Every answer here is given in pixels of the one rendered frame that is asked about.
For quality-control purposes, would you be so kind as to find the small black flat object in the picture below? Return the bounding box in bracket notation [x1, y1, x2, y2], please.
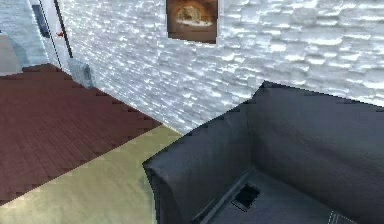
[231, 181, 261, 213]

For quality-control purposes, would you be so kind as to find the dark grey sofa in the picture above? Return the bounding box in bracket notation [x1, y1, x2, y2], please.
[142, 80, 384, 224]

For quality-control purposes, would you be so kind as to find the white room door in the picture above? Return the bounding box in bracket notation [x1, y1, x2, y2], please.
[27, 0, 74, 75]

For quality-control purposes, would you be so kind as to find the brown framed wall picture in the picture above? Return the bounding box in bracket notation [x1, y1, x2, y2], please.
[165, 0, 220, 45]

